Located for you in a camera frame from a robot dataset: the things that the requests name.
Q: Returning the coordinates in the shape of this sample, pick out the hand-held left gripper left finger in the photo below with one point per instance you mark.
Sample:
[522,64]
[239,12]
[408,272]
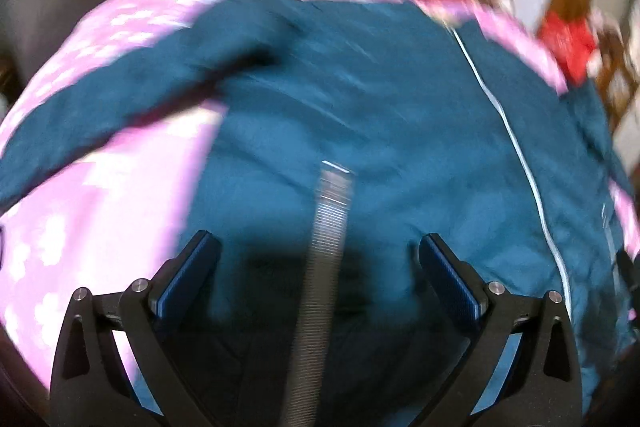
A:
[184,274]

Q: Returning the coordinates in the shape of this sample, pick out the wooden chair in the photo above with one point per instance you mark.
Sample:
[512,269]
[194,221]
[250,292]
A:
[617,77]

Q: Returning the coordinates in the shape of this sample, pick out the red plastic bag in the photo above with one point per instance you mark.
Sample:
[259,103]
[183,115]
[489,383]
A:
[567,44]

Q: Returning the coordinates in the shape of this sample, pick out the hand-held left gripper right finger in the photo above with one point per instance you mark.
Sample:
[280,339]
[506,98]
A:
[450,287]

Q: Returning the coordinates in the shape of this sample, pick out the pink floral bedsheet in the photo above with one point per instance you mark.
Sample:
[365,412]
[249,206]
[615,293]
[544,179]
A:
[100,207]

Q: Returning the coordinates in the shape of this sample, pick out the teal jacket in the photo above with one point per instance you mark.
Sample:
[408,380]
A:
[380,107]

